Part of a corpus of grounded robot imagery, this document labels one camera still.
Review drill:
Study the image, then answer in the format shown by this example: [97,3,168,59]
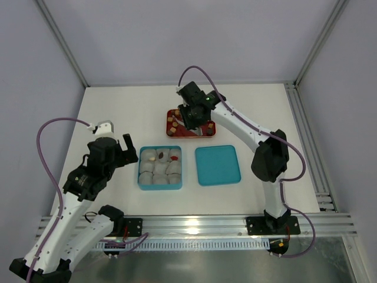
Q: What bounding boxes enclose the metal tweezers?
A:
[172,116,203,137]

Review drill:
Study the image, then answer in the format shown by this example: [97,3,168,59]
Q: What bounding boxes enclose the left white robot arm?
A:
[9,134,138,282]

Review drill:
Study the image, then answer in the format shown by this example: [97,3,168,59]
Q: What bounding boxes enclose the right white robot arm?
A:
[177,81,291,233]

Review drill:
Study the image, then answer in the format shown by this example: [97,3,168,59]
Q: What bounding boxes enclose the red rectangular tray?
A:
[166,109,216,139]

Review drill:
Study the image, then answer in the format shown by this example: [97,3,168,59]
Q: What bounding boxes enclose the teal box with paper cups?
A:
[137,146,183,191]

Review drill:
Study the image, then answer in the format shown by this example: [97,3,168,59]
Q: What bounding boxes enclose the teal box lid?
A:
[195,145,242,186]

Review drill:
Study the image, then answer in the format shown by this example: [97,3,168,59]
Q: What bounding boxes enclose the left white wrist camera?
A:
[87,120,115,139]

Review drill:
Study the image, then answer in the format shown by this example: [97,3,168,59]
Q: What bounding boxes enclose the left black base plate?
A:
[123,218,143,238]

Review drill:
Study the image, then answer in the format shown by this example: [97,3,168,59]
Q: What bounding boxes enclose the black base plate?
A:
[246,216,301,236]
[123,218,143,238]

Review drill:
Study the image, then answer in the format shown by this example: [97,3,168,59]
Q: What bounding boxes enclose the slotted cable duct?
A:
[92,238,270,252]

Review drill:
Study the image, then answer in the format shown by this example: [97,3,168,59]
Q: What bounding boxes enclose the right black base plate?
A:
[246,216,301,236]

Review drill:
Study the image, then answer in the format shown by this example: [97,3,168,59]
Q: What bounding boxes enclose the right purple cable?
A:
[176,65,318,259]

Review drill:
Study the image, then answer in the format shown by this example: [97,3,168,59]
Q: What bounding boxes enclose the aluminium front rail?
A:
[140,213,357,238]

